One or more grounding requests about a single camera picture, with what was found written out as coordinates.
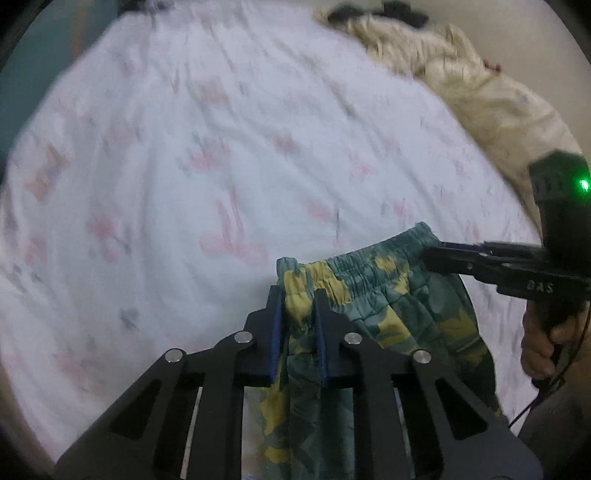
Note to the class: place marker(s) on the person's right hand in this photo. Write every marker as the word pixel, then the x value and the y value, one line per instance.
pixel 541 347

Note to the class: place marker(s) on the cream quilted blanket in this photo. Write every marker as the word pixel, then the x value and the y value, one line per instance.
pixel 480 87

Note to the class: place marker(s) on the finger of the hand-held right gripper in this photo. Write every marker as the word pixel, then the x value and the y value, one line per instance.
pixel 455 261

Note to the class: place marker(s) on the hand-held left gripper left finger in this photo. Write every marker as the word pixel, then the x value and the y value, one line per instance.
pixel 275 334

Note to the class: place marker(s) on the white floral bed sheet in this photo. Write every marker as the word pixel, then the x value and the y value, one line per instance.
pixel 221 175

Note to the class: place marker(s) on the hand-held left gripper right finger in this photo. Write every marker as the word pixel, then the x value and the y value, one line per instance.
pixel 322 339

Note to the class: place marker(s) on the green yellow patterned pants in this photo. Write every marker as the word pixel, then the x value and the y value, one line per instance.
pixel 369 323

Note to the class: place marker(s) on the dark cloth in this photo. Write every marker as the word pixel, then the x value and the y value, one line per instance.
pixel 383 13

